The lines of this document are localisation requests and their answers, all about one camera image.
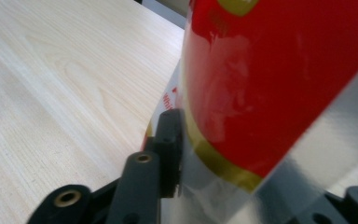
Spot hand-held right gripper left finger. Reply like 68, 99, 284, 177
145, 107, 185, 200

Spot red and white spout pouch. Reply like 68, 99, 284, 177
141, 0, 358, 224

